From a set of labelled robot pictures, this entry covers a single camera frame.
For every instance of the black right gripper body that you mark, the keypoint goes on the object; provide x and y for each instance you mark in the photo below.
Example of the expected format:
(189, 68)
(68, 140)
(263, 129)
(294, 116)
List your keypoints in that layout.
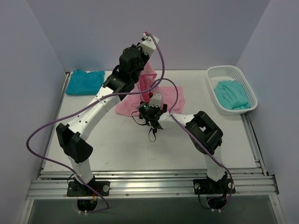
(152, 120)

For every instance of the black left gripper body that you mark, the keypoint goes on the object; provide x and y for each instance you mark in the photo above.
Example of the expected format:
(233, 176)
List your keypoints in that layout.
(139, 60)

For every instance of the pink t-shirt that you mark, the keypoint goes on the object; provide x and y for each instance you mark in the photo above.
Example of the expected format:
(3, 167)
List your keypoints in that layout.
(170, 96)

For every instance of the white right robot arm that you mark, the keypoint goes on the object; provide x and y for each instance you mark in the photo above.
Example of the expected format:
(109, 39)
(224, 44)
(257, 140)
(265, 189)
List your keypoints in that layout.
(205, 135)

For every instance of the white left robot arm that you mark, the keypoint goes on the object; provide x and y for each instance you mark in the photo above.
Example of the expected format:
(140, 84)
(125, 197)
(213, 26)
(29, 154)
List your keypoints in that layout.
(72, 136)

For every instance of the teal folded t-shirt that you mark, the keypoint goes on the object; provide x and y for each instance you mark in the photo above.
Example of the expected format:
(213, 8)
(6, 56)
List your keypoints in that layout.
(83, 83)

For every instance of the mint green t-shirt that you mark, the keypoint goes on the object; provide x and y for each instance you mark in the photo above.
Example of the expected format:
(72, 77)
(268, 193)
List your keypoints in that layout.
(231, 95)

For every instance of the white perforated plastic basket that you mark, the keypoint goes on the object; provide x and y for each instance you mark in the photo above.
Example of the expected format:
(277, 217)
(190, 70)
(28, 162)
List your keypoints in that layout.
(228, 72)

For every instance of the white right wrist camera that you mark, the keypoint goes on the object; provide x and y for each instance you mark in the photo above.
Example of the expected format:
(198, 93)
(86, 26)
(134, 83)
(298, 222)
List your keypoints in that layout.
(156, 100)

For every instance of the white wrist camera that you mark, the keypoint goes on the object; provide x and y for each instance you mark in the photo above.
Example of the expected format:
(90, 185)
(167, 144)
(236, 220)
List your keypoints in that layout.
(156, 100)
(148, 46)

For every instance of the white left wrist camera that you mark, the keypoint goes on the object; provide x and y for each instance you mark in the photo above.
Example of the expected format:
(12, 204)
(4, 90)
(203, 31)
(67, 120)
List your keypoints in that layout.
(148, 46)

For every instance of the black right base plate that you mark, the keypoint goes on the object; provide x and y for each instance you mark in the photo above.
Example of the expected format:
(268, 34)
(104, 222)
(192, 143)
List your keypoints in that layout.
(210, 187)

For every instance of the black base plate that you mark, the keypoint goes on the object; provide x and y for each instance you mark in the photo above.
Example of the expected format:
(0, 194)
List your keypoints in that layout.
(76, 189)
(210, 187)

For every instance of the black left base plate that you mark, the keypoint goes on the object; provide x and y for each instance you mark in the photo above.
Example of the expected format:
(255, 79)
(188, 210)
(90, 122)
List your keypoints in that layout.
(76, 189)

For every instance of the aluminium rail frame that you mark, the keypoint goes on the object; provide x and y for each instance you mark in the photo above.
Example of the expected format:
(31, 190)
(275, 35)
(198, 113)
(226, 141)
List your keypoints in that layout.
(153, 184)

